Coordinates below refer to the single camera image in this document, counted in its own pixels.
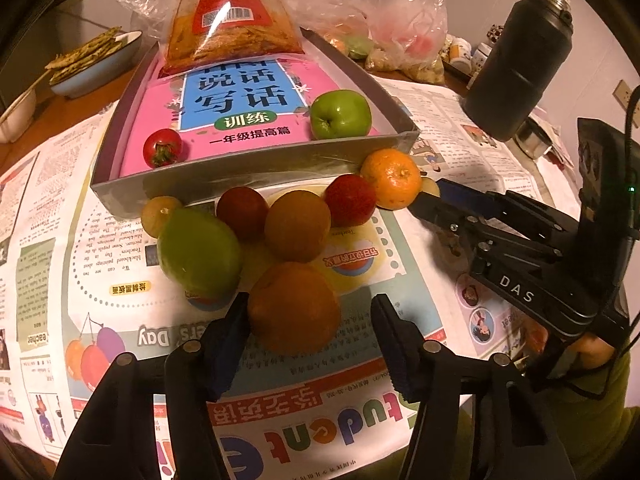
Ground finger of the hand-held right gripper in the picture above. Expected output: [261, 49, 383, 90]
[435, 178, 582, 257]
[406, 193, 502, 272]

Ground large light green fruit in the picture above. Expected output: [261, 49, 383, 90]
[157, 208, 245, 301]

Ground wall socket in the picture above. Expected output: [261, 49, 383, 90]
[614, 80, 636, 111]

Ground person's right hand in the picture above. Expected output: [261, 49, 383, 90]
[574, 336, 617, 376]

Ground olive green round fruit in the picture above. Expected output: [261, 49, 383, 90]
[141, 196, 185, 238]

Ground white medicine bottle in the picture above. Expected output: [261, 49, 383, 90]
[447, 40, 473, 68]
[472, 42, 496, 73]

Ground large orange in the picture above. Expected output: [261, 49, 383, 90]
[247, 261, 342, 356]

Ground white bowl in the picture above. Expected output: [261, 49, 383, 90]
[0, 87, 38, 143]

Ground colourful printed newspaper sheet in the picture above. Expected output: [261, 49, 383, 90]
[0, 110, 476, 476]

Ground pink book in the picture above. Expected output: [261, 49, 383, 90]
[117, 57, 381, 179]

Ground black thermos bottle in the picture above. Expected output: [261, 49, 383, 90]
[462, 0, 573, 143]

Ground black cable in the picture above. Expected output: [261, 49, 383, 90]
[620, 85, 640, 231]

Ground green apple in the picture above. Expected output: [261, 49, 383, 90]
[309, 90, 373, 140]

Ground stack of flat pancakes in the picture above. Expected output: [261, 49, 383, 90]
[45, 27, 126, 83]

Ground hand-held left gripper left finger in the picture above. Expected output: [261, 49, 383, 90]
[55, 291, 250, 480]

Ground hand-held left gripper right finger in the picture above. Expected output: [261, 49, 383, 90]
[371, 293, 576, 480]

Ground blue enamel bowl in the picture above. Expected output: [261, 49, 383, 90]
[47, 30, 143, 100]

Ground wooden chopsticks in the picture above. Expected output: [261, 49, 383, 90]
[0, 70, 53, 126]

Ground grey cardboard box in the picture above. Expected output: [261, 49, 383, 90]
[90, 27, 421, 219]

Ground snack bag with red label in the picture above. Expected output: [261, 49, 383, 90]
[162, 0, 306, 78]

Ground dark red round fruit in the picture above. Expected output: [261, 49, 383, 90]
[216, 186, 271, 241]

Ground bright red round fruit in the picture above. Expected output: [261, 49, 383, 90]
[324, 174, 377, 228]

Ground person's right forearm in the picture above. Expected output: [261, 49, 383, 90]
[537, 355, 636, 480]

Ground small orange tangerine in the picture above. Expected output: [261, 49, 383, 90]
[360, 149, 422, 210]

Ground clear plastic bag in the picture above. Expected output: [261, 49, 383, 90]
[117, 0, 448, 86]

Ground red cherry tomato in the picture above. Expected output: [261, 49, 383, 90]
[142, 128, 183, 169]

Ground medium orange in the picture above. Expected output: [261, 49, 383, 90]
[264, 190, 332, 263]

